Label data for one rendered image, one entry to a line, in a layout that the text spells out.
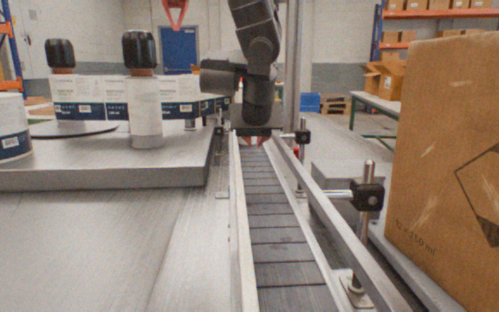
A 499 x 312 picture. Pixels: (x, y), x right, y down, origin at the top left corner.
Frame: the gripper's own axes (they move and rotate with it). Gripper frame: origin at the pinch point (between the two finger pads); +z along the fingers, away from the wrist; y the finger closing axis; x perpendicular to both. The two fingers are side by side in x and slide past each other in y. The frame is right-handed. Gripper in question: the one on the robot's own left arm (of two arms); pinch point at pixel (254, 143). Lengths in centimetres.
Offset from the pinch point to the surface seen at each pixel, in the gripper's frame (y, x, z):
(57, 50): 59, -45, 10
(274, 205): -1.7, 19.5, -9.3
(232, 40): 0, -674, 440
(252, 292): 3.2, 35.2, -26.6
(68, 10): 334, -575, 307
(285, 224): -2.5, 24.0, -12.9
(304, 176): -4.0, 21.4, -21.4
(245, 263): 3.6, 32.2, -24.1
